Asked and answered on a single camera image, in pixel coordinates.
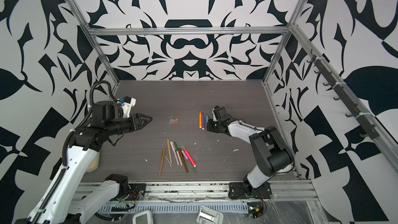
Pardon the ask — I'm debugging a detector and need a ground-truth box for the beige sponge block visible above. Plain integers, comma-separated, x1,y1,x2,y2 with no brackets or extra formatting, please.
86,151,101,173

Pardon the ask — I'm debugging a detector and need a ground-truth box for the light pink marker pen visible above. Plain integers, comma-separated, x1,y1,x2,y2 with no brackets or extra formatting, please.
170,141,180,165

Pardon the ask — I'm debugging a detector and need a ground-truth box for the white handheld device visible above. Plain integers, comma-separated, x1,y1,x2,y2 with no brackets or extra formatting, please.
132,210,154,224

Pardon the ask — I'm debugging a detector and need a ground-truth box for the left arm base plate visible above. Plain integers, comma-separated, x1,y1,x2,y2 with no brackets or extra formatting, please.
124,183,147,201

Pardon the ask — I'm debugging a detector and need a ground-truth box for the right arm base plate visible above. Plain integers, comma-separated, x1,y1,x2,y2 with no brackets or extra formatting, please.
228,181,272,200

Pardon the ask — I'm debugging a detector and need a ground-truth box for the green marker pen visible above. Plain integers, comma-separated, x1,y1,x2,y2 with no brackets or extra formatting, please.
173,142,197,173

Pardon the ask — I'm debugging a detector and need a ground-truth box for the brown marker pen far left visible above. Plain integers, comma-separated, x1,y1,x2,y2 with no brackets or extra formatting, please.
159,148,166,176

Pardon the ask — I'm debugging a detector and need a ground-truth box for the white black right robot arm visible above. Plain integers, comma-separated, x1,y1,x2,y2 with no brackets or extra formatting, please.
206,106,294,192

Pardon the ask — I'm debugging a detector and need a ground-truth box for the small electronics board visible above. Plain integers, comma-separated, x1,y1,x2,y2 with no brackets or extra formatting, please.
248,201,267,219

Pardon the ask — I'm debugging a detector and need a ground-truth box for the orange marker pen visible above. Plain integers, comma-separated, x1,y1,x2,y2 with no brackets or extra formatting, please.
199,112,203,129

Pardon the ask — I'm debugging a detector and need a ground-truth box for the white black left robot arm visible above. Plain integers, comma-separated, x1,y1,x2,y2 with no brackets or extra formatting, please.
16,80,153,224

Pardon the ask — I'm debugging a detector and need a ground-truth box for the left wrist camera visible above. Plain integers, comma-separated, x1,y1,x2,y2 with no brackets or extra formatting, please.
119,96,136,118

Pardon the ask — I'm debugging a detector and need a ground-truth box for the silver metal bracket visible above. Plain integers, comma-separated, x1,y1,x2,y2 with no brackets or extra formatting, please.
197,205,224,224

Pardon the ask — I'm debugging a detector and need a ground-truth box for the purple marker pen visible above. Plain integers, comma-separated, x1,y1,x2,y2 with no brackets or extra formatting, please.
201,113,206,130

